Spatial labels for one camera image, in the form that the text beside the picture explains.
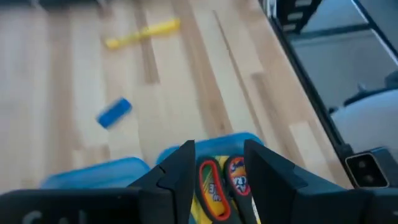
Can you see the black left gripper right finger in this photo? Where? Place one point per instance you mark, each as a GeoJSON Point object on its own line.
{"type": "Point", "coordinates": [311, 205]}

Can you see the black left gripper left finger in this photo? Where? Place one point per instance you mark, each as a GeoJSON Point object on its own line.
{"type": "Point", "coordinates": [93, 207]}

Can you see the blue translucent plastic box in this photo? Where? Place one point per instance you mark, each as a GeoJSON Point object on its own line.
{"type": "Point", "coordinates": [99, 175]}

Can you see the yellow marker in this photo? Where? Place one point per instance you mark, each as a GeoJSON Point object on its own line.
{"type": "Point", "coordinates": [146, 32]}

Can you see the blue printed eraser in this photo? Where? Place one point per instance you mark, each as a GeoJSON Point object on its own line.
{"type": "Point", "coordinates": [114, 112]}

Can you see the black table-level camera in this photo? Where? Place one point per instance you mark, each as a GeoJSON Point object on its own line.
{"type": "Point", "coordinates": [367, 170]}

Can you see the black table edge frame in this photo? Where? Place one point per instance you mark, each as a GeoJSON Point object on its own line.
{"type": "Point", "coordinates": [311, 87]}

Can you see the black rig frame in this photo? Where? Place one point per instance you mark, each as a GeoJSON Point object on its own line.
{"type": "Point", "coordinates": [298, 15]}

